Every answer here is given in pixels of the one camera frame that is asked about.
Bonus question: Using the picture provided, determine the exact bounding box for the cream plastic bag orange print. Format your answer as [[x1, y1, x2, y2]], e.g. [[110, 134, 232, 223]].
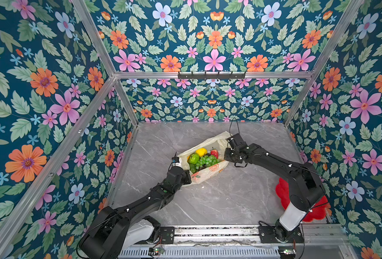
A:
[[178, 131, 230, 185]]

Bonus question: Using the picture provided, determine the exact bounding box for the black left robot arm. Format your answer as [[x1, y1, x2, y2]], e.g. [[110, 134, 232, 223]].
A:
[[76, 166, 192, 259]]

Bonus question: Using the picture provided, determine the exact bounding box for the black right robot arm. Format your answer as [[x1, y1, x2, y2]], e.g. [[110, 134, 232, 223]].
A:
[[224, 134, 325, 243]]

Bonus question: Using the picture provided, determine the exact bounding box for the red apple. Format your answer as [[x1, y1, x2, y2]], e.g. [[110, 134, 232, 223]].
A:
[[210, 149, 219, 159]]

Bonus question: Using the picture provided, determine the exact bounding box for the green bell pepper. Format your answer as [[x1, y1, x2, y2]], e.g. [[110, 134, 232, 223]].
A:
[[187, 153, 200, 165]]

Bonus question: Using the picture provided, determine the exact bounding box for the green grapes bunch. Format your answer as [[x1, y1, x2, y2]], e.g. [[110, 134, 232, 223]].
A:
[[189, 155, 220, 173]]

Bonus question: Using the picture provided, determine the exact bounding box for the yellow lemon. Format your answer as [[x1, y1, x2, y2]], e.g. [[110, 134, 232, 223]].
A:
[[195, 148, 208, 157]]

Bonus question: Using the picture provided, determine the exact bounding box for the small circuit board left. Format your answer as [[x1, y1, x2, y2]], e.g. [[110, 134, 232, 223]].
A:
[[148, 248, 165, 256]]

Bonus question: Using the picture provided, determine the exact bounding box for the small circuit board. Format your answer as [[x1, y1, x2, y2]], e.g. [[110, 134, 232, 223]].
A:
[[278, 248, 296, 259], [148, 248, 165, 256]]

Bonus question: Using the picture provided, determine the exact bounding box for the red flower-shaped plate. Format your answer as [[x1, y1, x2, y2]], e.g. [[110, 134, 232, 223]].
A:
[[275, 178, 332, 223]]

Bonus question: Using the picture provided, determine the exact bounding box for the small circuit board right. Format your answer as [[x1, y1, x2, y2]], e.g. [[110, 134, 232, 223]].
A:
[[278, 248, 296, 259]]

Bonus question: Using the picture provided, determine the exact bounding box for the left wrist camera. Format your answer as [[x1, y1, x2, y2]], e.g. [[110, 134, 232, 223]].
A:
[[171, 156, 181, 167]]

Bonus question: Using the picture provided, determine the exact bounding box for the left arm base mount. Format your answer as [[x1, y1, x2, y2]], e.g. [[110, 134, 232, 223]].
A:
[[127, 216, 175, 245]]

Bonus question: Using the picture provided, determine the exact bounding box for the black hook rail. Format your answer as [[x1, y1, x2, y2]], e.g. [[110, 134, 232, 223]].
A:
[[177, 71, 246, 81]]

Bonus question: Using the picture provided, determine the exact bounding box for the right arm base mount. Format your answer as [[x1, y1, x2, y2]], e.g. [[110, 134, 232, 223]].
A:
[[258, 221, 304, 244]]

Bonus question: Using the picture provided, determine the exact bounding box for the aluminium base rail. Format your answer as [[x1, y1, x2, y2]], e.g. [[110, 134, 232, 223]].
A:
[[117, 224, 358, 259]]

